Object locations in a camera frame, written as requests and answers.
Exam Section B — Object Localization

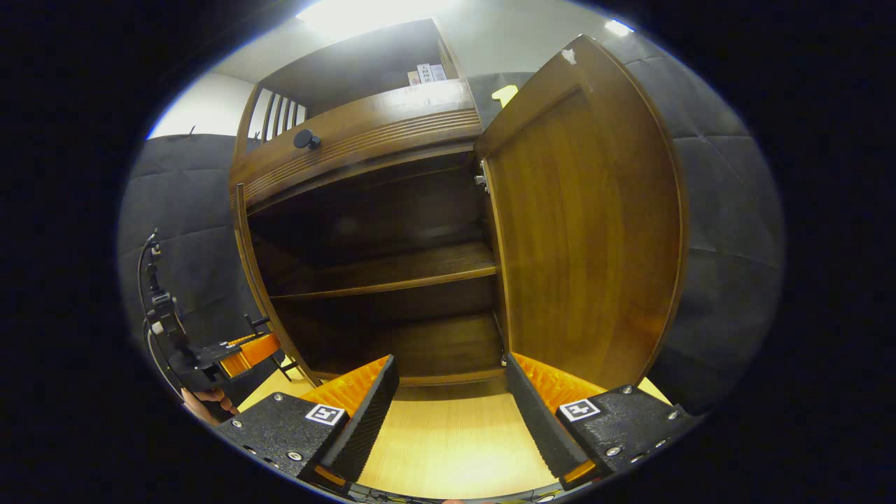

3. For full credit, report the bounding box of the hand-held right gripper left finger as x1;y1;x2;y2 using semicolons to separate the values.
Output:
213;354;400;492

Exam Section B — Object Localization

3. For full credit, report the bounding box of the large ceiling light panel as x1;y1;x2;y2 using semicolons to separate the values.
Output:
297;0;456;37

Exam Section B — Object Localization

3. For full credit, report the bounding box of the wooden inner cabinet shelf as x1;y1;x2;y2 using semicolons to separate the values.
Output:
269;241;498;302

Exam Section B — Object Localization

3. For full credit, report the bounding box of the wooden cabinet drawer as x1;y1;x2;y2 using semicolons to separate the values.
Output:
230;78;484;212

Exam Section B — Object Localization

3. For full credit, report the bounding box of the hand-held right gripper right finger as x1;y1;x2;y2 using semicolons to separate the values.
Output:
504;352;701;491

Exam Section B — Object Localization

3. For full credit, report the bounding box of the wooden double-door shoe cabinet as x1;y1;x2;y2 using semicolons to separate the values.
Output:
230;17;690;393

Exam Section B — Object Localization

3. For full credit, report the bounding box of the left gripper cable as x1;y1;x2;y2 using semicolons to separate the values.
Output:
136;227;184;400

